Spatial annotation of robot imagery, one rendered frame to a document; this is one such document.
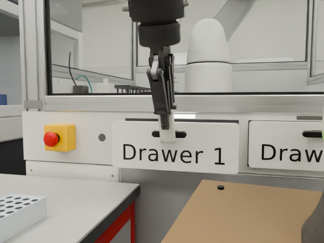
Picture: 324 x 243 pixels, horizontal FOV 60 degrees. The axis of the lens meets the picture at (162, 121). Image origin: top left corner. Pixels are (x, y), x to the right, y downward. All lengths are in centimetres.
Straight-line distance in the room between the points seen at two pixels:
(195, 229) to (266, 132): 47
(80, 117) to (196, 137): 35
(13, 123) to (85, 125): 63
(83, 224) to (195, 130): 29
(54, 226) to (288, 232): 39
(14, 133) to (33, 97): 53
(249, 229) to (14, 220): 38
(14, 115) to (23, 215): 90
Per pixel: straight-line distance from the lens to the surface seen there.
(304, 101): 72
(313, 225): 23
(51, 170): 89
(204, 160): 63
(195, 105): 71
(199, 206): 30
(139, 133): 65
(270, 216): 29
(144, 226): 81
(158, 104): 51
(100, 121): 79
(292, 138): 71
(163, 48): 50
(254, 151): 70
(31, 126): 91
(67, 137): 79
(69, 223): 55
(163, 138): 58
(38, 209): 57
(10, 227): 53
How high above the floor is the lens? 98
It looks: 4 degrees down
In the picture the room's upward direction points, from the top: straight up
